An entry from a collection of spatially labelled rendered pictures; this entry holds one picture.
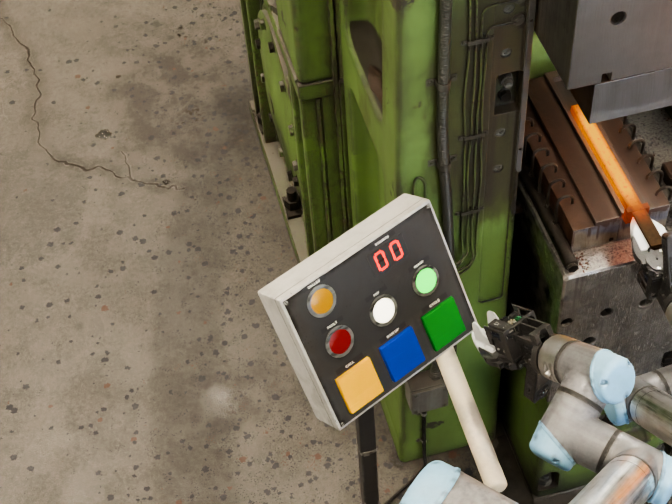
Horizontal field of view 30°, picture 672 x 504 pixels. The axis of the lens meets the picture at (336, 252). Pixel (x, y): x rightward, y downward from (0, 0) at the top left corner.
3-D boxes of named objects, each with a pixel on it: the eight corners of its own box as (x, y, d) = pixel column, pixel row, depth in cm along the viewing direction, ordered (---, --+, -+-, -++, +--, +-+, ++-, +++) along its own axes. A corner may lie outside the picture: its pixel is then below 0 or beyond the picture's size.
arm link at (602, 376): (591, 397, 186) (618, 347, 187) (542, 377, 195) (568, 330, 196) (621, 419, 190) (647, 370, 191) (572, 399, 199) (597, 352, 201)
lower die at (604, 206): (664, 229, 251) (671, 201, 245) (570, 252, 249) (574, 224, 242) (585, 91, 277) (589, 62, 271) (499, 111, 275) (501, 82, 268)
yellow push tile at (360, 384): (384, 391, 223) (369, 357, 220) (352, 415, 220) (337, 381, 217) (379, 388, 224) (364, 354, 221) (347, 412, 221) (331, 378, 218)
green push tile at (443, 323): (467, 330, 231) (454, 296, 227) (436, 352, 228) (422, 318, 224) (461, 327, 232) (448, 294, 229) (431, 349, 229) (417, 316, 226)
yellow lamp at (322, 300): (337, 312, 214) (336, 297, 211) (311, 318, 213) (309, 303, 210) (333, 298, 216) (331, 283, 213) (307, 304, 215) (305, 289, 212)
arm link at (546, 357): (594, 368, 201) (558, 397, 198) (574, 361, 205) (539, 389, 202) (581, 330, 198) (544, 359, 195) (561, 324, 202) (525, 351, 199)
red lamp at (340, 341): (355, 352, 217) (354, 338, 214) (329, 358, 217) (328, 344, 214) (351, 338, 219) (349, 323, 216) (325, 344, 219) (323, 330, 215)
